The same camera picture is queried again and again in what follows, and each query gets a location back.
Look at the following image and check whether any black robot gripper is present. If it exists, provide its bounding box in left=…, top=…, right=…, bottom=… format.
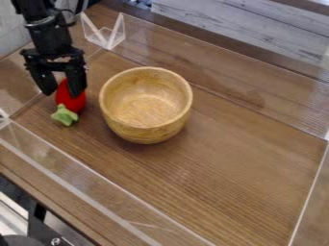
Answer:
left=20, top=13, right=87, bottom=98

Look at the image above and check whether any red felt strawberry toy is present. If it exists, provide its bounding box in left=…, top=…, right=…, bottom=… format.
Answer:
left=49, top=77, right=87, bottom=127

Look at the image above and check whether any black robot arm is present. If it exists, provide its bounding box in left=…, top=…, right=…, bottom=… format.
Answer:
left=10, top=0, right=87, bottom=98

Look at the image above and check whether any light wooden bowl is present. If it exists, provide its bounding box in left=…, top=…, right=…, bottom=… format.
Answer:
left=99, top=66, right=192, bottom=144

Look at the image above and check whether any clear acrylic tray enclosure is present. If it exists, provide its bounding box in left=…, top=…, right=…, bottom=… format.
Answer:
left=0, top=10, right=329, bottom=246

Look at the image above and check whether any black table leg bracket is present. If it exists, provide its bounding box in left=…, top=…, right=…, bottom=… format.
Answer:
left=26, top=204, right=75, bottom=246

